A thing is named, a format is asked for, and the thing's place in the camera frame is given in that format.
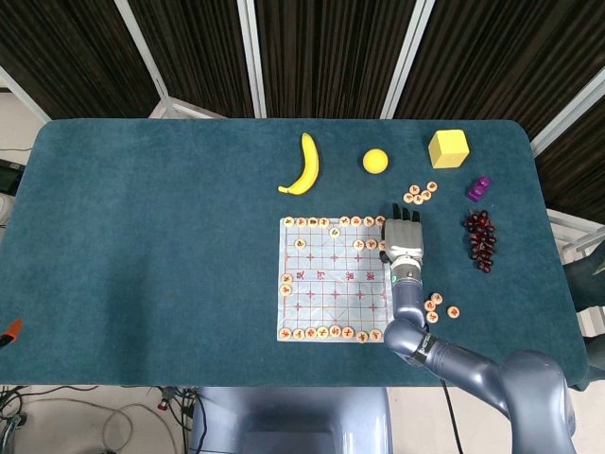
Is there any paper chinese chess board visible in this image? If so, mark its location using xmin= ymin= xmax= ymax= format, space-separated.
xmin=275 ymin=216 xmax=397 ymax=344

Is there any purple toy block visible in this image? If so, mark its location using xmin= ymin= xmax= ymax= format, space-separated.
xmin=466 ymin=175 xmax=493 ymax=203

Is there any yellow ball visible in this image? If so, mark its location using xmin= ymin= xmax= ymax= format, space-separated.
xmin=362 ymin=148 xmax=390 ymax=175

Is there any blue-grey robot torso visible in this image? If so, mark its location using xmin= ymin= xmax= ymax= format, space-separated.
xmin=188 ymin=385 xmax=393 ymax=454

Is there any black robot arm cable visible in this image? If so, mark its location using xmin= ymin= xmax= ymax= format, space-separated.
xmin=441 ymin=377 xmax=467 ymax=454

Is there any black electronic device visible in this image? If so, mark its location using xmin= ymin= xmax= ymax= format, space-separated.
xmin=0 ymin=159 xmax=24 ymax=193

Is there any yellow foam cube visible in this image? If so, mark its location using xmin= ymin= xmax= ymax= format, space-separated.
xmin=427 ymin=129 xmax=471 ymax=170

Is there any dark grey chair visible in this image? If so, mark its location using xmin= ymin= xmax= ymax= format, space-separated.
xmin=562 ymin=245 xmax=605 ymax=313

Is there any black floor cable bundle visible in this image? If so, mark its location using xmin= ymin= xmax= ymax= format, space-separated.
xmin=172 ymin=386 xmax=202 ymax=431

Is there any dark slatted partition panel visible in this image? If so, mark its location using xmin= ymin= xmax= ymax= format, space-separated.
xmin=0 ymin=0 xmax=166 ymax=122
xmin=531 ymin=70 xmax=605 ymax=223
xmin=254 ymin=0 xmax=436 ymax=119
xmin=131 ymin=0 xmax=256 ymax=119
xmin=394 ymin=0 xmax=605 ymax=143

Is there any white metal partition foot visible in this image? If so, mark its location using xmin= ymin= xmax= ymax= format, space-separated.
xmin=148 ymin=94 xmax=229 ymax=119
xmin=545 ymin=207 xmax=605 ymax=260

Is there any yellow toy banana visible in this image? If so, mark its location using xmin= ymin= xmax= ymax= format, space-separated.
xmin=277 ymin=132 xmax=321 ymax=196

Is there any orange black handled tool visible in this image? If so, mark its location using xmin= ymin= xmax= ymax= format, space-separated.
xmin=0 ymin=318 xmax=24 ymax=350

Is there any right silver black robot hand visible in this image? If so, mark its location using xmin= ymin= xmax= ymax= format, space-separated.
xmin=378 ymin=202 xmax=425 ymax=265

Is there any teal tablecloth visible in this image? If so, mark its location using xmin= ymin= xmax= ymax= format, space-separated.
xmin=0 ymin=117 xmax=590 ymax=392

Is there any dark red grape bunch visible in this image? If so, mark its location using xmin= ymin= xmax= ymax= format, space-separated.
xmin=461 ymin=210 xmax=498 ymax=274

